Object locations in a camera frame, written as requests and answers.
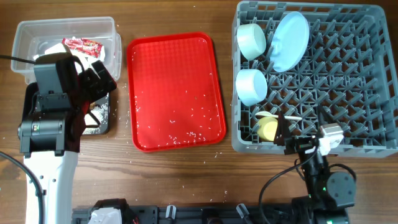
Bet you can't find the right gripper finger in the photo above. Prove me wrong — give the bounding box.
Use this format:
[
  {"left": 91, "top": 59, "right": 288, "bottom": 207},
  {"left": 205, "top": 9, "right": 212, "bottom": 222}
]
[
  {"left": 273, "top": 111, "right": 294, "bottom": 146},
  {"left": 317, "top": 105, "right": 329, "bottom": 133}
]

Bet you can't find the yellow plastic cup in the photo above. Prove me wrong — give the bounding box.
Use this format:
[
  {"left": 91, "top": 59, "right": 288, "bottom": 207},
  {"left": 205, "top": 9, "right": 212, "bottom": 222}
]
[{"left": 257, "top": 117, "right": 278, "bottom": 142}]

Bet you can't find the white plastic spoon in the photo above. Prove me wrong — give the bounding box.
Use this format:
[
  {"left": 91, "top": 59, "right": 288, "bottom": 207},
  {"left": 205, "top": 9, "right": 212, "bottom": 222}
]
[{"left": 256, "top": 111, "right": 302, "bottom": 121}]

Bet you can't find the white rice pile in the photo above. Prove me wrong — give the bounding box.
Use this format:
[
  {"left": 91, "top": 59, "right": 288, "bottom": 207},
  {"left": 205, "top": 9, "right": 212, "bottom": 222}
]
[{"left": 83, "top": 95, "right": 109, "bottom": 135}]

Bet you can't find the white napkin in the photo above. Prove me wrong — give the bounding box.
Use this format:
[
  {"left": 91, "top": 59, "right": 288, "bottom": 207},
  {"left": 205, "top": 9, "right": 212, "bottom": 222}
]
[{"left": 44, "top": 44, "right": 105, "bottom": 68}]

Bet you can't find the red snack wrapper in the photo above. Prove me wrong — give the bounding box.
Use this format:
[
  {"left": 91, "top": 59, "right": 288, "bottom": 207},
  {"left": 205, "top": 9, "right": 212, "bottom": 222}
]
[{"left": 62, "top": 38, "right": 103, "bottom": 58}]

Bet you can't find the small light blue bowl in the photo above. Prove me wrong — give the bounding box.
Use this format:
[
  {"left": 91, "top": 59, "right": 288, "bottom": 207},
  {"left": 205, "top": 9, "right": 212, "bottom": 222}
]
[{"left": 235, "top": 69, "right": 268, "bottom": 106}]

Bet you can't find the large light blue plate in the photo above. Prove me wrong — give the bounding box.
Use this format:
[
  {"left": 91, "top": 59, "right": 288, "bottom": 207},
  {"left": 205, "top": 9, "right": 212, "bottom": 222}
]
[{"left": 270, "top": 11, "right": 310, "bottom": 72}]

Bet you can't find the mint green bowl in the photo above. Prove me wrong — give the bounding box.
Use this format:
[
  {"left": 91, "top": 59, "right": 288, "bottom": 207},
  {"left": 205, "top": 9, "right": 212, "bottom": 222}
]
[{"left": 237, "top": 24, "right": 267, "bottom": 60}]

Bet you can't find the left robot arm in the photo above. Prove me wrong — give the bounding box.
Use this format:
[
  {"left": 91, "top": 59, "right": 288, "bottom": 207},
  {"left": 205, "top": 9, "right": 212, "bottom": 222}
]
[{"left": 17, "top": 52, "right": 117, "bottom": 223}]

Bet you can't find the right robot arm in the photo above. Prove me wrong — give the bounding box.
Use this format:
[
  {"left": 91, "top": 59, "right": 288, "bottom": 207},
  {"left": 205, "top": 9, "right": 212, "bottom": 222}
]
[{"left": 274, "top": 106, "right": 356, "bottom": 223}]

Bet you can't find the grey dishwasher rack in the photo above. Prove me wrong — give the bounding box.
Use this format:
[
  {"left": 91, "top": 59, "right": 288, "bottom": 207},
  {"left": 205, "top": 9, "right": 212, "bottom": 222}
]
[{"left": 231, "top": 1, "right": 397, "bottom": 157}]

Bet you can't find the black plastic tray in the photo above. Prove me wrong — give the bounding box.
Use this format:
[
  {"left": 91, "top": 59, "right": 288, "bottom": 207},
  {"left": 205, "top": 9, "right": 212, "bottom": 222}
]
[{"left": 22, "top": 83, "right": 110, "bottom": 135}]

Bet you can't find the clear plastic bin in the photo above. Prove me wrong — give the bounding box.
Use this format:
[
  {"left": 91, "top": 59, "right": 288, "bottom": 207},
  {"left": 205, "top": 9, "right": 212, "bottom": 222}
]
[{"left": 12, "top": 17, "right": 122, "bottom": 81}]

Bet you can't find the red serving tray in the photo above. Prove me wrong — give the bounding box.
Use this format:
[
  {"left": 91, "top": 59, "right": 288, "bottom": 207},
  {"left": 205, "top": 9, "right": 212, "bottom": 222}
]
[{"left": 126, "top": 32, "right": 226, "bottom": 152}]

